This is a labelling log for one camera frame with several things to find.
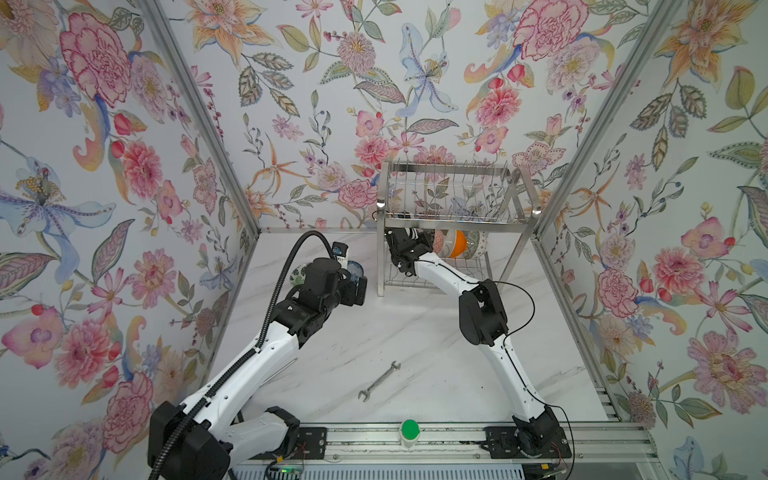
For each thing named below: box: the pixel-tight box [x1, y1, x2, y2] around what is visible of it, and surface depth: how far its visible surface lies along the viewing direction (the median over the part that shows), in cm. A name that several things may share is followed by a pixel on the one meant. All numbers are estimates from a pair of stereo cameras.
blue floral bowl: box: [347, 260, 364, 283], surface depth 103 cm
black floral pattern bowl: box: [433, 229, 445, 255], surface depth 106 cm
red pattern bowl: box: [433, 229, 441, 255], surface depth 106 cm
